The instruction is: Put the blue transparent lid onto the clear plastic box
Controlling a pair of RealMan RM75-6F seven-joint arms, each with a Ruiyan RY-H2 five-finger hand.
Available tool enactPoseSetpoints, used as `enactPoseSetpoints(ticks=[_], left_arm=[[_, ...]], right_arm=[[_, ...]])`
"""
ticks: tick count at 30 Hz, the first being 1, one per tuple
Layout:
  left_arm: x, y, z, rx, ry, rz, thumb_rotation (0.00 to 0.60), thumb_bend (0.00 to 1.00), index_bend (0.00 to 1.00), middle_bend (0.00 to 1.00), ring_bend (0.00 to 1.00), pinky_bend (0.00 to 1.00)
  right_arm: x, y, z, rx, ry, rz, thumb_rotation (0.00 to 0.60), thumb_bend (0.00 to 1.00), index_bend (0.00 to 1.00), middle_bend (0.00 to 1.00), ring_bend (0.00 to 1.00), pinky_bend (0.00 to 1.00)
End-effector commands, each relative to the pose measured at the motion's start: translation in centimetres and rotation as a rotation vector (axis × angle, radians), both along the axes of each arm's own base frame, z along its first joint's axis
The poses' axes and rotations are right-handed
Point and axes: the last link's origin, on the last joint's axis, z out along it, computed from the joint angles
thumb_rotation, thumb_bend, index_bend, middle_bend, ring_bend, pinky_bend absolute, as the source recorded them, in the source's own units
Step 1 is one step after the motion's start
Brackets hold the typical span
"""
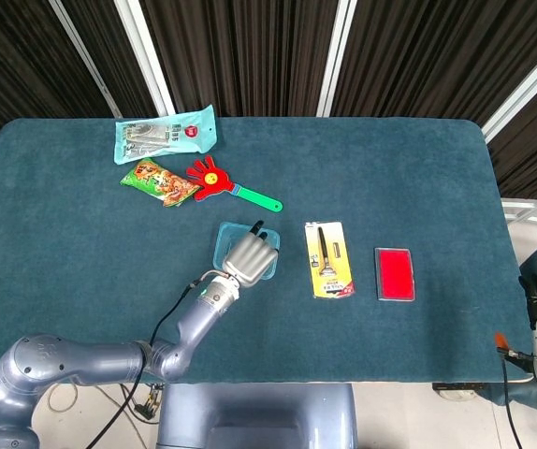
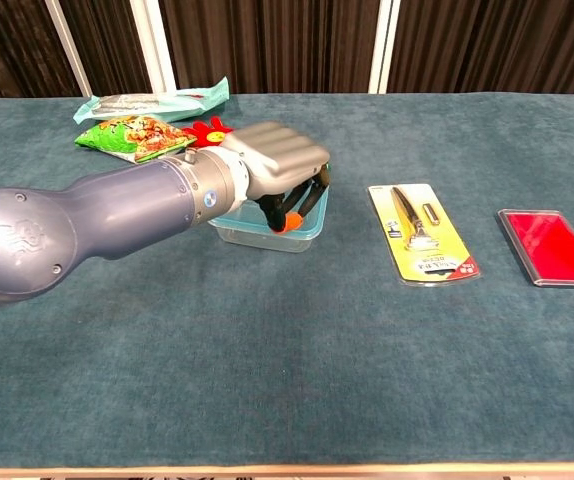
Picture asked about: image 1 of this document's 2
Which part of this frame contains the green snack bag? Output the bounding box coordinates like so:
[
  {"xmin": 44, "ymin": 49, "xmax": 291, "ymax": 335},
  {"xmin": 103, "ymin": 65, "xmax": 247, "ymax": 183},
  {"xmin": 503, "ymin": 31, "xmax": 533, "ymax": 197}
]
[{"xmin": 119, "ymin": 157, "xmax": 201, "ymax": 210}]

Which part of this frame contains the white floor object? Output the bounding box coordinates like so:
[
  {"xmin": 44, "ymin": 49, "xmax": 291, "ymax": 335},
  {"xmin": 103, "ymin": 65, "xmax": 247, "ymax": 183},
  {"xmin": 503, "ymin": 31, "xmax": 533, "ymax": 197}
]
[{"xmin": 439, "ymin": 388, "xmax": 483, "ymax": 404}]

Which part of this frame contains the yellow razor blister pack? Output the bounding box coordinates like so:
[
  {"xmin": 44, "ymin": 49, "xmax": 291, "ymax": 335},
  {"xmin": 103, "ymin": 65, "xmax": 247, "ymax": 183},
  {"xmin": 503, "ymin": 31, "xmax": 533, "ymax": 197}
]
[{"xmin": 304, "ymin": 222, "xmax": 358, "ymax": 299}]

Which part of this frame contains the teal plastic lid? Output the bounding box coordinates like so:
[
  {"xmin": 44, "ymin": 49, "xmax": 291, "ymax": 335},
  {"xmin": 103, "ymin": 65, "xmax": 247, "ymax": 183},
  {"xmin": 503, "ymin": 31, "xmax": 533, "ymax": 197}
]
[{"xmin": 213, "ymin": 221, "xmax": 282, "ymax": 282}]

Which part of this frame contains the black power plug adapter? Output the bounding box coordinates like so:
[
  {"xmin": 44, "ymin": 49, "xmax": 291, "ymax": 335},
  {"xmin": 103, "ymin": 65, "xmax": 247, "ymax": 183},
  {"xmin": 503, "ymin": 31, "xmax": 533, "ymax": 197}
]
[{"xmin": 135, "ymin": 385, "xmax": 163, "ymax": 422}]

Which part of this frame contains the thin grey frame post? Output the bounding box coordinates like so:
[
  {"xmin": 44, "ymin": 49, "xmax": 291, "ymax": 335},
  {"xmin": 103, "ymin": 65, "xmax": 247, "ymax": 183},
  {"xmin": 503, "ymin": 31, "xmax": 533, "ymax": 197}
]
[{"xmin": 47, "ymin": 0, "xmax": 123, "ymax": 119}]

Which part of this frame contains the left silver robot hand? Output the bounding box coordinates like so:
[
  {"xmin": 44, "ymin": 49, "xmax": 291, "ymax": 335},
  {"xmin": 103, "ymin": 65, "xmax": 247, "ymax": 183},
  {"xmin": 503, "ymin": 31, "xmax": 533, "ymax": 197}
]
[{"xmin": 221, "ymin": 219, "xmax": 282, "ymax": 289}]

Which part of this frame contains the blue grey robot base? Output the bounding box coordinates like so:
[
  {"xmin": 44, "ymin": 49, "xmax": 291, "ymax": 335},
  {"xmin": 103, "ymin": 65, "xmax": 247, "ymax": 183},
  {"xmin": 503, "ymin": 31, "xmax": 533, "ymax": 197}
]
[{"xmin": 155, "ymin": 383, "xmax": 358, "ymax": 449}]

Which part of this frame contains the beige cable loop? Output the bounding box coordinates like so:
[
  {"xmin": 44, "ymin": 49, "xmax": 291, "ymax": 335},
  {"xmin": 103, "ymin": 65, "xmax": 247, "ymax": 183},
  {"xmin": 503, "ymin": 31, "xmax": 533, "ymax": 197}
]
[{"xmin": 47, "ymin": 383, "xmax": 79, "ymax": 413}]

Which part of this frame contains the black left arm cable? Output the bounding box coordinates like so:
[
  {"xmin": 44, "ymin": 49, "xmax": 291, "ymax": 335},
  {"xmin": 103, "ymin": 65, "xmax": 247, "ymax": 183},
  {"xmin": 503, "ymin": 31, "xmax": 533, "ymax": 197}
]
[{"xmin": 69, "ymin": 269, "xmax": 225, "ymax": 449}]

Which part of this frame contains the white frame post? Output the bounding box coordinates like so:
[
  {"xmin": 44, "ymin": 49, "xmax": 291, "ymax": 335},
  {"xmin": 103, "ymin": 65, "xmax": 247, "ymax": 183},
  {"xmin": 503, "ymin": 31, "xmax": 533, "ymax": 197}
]
[
  {"xmin": 316, "ymin": 0, "xmax": 358, "ymax": 118},
  {"xmin": 481, "ymin": 31, "xmax": 537, "ymax": 144},
  {"xmin": 113, "ymin": 0, "xmax": 177, "ymax": 117}
]

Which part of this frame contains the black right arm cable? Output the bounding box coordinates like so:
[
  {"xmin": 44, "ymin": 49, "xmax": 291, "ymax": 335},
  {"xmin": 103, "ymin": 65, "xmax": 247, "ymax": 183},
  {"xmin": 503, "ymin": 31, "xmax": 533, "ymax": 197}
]
[{"xmin": 496, "ymin": 348, "xmax": 527, "ymax": 449}]

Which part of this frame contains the white metal rack frame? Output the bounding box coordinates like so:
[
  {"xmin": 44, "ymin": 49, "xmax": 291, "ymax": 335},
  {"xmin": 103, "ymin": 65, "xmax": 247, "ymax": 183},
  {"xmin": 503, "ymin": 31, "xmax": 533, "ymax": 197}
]
[{"xmin": 501, "ymin": 185, "xmax": 537, "ymax": 230}]

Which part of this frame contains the light blue cutlery package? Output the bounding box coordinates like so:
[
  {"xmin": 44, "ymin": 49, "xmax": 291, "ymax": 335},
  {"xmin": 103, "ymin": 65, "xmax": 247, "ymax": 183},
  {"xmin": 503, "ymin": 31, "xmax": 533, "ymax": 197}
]
[{"xmin": 113, "ymin": 103, "xmax": 219, "ymax": 166}]

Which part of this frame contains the teal tablecloth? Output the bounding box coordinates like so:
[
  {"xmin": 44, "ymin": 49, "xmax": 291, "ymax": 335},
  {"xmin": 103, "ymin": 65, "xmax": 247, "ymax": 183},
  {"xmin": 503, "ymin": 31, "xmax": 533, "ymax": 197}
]
[{"xmin": 0, "ymin": 116, "xmax": 530, "ymax": 385}]

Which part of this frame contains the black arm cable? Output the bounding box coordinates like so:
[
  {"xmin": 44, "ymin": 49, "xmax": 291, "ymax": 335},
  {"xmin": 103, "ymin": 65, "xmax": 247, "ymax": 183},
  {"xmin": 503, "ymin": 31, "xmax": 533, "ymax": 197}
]
[
  {"xmin": 496, "ymin": 348, "xmax": 527, "ymax": 449},
  {"xmin": 69, "ymin": 269, "xmax": 225, "ymax": 449}
]

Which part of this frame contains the dark pleated curtain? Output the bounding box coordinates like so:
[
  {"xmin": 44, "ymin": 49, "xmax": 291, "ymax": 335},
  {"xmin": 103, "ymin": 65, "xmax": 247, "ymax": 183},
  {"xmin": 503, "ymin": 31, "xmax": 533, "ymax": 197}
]
[{"xmin": 0, "ymin": 0, "xmax": 537, "ymax": 202}]

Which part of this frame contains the red card in clear case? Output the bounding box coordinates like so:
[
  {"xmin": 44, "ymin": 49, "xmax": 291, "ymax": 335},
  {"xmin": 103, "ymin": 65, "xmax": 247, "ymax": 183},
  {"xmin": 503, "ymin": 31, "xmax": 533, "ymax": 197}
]
[{"xmin": 373, "ymin": 247, "xmax": 416, "ymax": 303}]

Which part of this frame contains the red hand clapper toy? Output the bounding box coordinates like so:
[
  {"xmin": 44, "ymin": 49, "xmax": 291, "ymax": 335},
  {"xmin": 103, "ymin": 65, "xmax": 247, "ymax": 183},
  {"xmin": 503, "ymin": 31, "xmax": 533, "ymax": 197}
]
[{"xmin": 185, "ymin": 155, "xmax": 284, "ymax": 214}]

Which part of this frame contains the black bar under table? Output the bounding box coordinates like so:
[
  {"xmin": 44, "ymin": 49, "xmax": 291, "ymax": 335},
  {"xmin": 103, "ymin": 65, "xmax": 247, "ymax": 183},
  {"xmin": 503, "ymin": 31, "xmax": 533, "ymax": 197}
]
[{"xmin": 431, "ymin": 382, "xmax": 489, "ymax": 392}]

